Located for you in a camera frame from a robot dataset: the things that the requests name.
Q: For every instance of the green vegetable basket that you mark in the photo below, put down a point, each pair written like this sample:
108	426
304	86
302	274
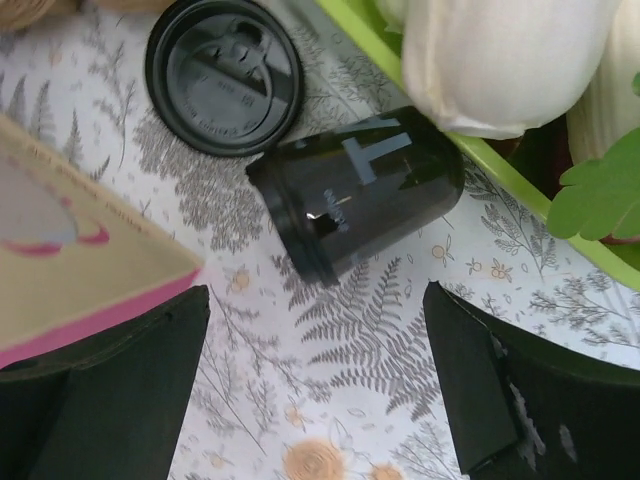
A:
366	28

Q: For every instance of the pink paper gift bag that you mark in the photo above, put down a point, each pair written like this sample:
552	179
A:
76	259

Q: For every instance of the brown cardboard cup carrier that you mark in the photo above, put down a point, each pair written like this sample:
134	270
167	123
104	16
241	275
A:
19	14

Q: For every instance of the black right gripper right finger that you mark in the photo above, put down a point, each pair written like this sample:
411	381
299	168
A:
522	407

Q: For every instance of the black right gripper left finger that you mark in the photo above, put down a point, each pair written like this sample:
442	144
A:
110	406

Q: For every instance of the green leafy bok choy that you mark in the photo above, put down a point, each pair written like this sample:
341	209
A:
599	198

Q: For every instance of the green napa cabbage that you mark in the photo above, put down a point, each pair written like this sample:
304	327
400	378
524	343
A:
497	68

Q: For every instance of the black coffee cup lid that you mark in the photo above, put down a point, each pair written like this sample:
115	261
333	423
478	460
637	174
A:
285	225

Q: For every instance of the dark paper coffee cup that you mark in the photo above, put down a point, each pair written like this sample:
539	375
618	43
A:
357	189

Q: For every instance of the white radish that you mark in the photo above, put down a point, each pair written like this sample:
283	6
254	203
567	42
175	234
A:
609	108

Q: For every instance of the floral patterned table mat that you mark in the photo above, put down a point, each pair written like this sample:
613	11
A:
299	382

